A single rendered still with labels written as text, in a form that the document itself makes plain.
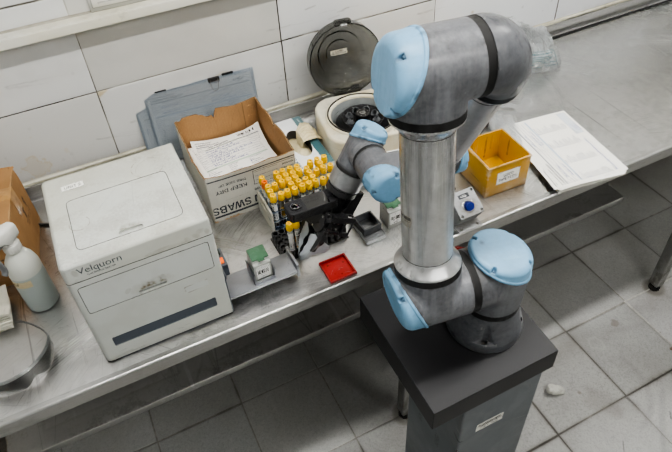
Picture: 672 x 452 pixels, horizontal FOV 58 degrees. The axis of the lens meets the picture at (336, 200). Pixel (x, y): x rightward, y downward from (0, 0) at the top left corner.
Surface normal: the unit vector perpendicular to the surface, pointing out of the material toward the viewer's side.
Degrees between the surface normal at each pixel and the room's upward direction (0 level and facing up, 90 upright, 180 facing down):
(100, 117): 90
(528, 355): 4
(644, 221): 0
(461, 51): 46
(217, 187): 93
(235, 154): 1
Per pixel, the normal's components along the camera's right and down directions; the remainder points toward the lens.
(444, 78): 0.30, 0.43
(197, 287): 0.44, 0.59
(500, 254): 0.11, -0.72
